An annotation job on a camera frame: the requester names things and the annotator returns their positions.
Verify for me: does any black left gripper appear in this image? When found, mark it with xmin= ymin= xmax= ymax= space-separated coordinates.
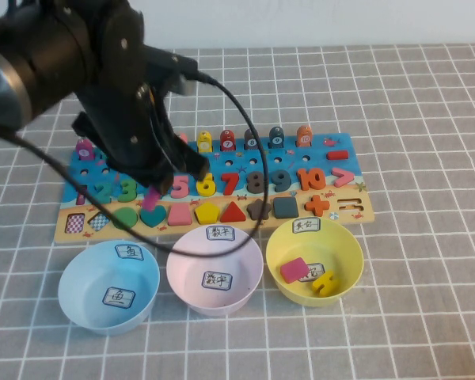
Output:
xmin=70 ymin=66 xmax=211 ymax=196

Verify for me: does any pink number one block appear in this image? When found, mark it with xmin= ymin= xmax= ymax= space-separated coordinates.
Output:
xmin=142 ymin=184 xmax=162 ymax=211

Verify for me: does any light pink plastic bowl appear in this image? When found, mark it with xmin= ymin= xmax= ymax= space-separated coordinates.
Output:
xmin=165 ymin=225 xmax=264 ymax=317

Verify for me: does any light blue plastic bowl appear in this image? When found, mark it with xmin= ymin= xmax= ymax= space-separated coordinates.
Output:
xmin=58 ymin=239 xmax=161 ymax=336

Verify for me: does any colourful wooden puzzle board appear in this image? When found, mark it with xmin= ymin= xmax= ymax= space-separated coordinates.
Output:
xmin=53 ymin=132 xmax=375 ymax=245

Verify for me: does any yellow plastic bowl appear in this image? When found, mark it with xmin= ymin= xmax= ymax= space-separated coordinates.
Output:
xmin=265 ymin=217 xmax=364 ymax=308

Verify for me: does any pink number five block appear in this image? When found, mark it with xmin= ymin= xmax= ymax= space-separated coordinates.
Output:
xmin=169 ymin=176 xmax=191 ymax=199

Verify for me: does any yellow number six block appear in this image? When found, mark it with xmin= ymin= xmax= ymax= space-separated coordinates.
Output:
xmin=196 ymin=176 xmax=217 ymax=198

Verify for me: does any yellow fish peg six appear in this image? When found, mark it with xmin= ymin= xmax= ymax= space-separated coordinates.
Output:
xmin=196 ymin=131 xmax=214 ymax=154

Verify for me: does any pink trapezoid block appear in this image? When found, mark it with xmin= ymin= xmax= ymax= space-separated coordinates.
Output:
xmin=166 ymin=203 xmax=194 ymax=226

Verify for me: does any teal heart block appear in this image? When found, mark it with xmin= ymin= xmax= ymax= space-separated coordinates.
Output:
xmin=139 ymin=204 xmax=167 ymax=229

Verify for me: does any green number three block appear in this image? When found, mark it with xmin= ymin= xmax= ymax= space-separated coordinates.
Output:
xmin=117 ymin=178 xmax=139 ymax=203

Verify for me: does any yellow pentagon block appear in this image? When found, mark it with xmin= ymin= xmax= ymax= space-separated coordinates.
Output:
xmin=193 ymin=202 xmax=219 ymax=226

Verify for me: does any red number seven block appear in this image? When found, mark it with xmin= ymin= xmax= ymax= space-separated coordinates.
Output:
xmin=220 ymin=172 xmax=241 ymax=196

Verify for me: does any red fish peg seven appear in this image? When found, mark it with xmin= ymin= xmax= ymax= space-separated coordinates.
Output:
xmin=219 ymin=129 xmax=238 ymax=152

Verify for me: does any green circle block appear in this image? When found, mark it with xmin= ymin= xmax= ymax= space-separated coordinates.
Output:
xmin=112 ymin=207 xmax=139 ymax=230

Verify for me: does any red triangle block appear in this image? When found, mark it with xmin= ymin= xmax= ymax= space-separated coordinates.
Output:
xmin=220 ymin=200 xmax=246 ymax=223

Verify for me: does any teal number two block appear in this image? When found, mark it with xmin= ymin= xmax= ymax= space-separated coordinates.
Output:
xmin=91 ymin=181 xmax=114 ymax=205

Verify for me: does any brown fish peg eight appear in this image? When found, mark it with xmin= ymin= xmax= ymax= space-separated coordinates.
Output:
xmin=243 ymin=127 xmax=260 ymax=150

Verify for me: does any brown number eight block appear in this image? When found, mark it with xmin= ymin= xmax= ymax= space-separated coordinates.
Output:
xmin=246 ymin=170 xmax=268 ymax=195

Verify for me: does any brown star block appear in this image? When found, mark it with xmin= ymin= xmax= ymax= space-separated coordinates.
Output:
xmin=246 ymin=198 xmax=272 ymax=221

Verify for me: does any purple fish peg one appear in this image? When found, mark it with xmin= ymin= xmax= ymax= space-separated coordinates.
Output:
xmin=75 ymin=138 xmax=95 ymax=160

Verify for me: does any dark blue fish peg nine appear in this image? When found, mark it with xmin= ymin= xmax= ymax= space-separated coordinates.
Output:
xmin=268 ymin=126 xmax=286 ymax=150

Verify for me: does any dark blue number nine block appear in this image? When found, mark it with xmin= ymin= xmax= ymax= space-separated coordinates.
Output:
xmin=270 ymin=169 xmax=292 ymax=193

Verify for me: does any dark blue square block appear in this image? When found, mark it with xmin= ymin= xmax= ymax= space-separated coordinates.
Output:
xmin=272 ymin=196 xmax=299 ymax=219

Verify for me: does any orange fish peg ten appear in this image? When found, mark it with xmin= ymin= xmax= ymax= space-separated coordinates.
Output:
xmin=295 ymin=125 xmax=314 ymax=148

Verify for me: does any orange number ten block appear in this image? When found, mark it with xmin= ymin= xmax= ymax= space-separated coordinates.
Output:
xmin=296 ymin=168 xmax=327 ymax=192

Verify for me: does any orange plus sign block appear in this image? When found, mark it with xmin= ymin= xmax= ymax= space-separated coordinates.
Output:
xmin=304 ymin=196 xmax=330 ymax=217

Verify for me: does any pink rectangle block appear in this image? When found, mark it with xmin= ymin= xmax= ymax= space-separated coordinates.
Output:
xmin=279 ymin=256 xmax=310 ymax=284

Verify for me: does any pink greater-than sign block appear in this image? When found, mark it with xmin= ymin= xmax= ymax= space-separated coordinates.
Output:
xmin=331 ymin=168 xmax=356 ymax=188

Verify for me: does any yellow equals sign block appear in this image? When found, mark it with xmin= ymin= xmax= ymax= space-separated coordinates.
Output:
xmin=310 ymin=270 xmax=337 ymax=297

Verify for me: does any grey checked tablecloth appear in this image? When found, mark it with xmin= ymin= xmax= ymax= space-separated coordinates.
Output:
xmin=0 ymin=43 xmax=475 ymax=380

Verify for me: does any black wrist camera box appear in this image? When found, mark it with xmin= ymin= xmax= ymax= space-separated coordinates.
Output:
xmin=142 ymin=44 xmax=202 ymax=97

